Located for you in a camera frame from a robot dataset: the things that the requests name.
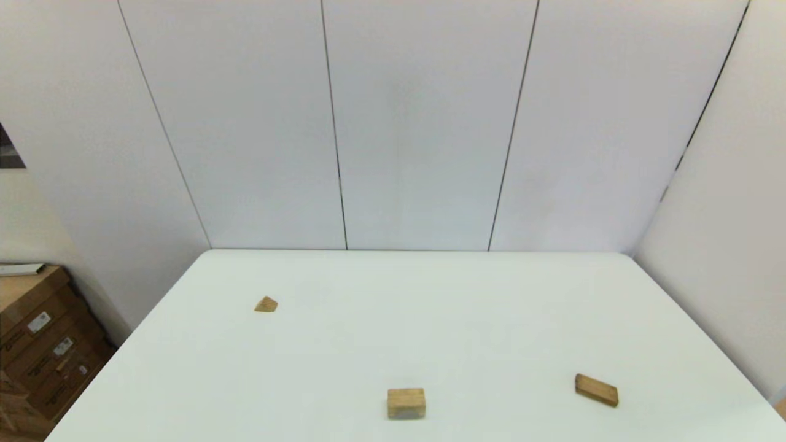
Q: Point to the brown cardboard box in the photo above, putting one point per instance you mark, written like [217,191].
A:
[31,288]
[49,361]
[73,388]

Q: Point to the dark wall picture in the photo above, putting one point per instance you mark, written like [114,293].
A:
[9,153]

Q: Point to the arched wooden block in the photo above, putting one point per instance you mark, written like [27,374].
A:
[406,402]

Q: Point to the rectangular wooden block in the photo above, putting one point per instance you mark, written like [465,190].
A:
[597,389]

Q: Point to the flat white board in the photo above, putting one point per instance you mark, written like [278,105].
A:
[18,269]

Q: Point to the tan wooden object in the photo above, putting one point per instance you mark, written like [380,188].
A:
[782,410]

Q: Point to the triangular wooden block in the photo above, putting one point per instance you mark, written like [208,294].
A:
[266,305]

